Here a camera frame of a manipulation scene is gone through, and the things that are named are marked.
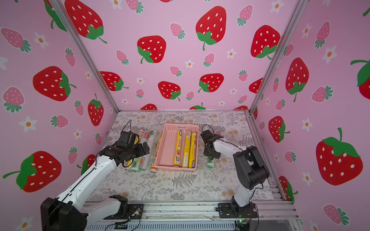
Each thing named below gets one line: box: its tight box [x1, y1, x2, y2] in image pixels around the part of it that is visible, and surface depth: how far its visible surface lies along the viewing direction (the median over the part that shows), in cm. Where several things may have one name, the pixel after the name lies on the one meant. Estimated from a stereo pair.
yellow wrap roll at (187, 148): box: [182, 130, 192, 168], surface depth 95 cm
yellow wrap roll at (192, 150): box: [188, 131, 198, 169], surface depth 95 cm
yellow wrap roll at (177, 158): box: [173, 129, 183, 167], surface depth 95 cm
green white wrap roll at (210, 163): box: [206, 157, 215, 169], surface depth 87 cm
